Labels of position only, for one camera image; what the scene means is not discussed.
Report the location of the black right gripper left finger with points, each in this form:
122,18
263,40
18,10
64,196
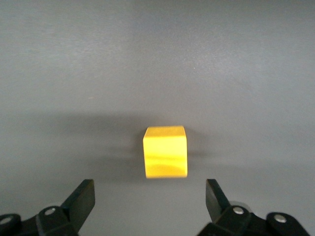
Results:
73,214

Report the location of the yellow cube block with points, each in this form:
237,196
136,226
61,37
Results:
165,155

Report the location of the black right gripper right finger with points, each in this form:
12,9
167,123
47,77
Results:
226,216

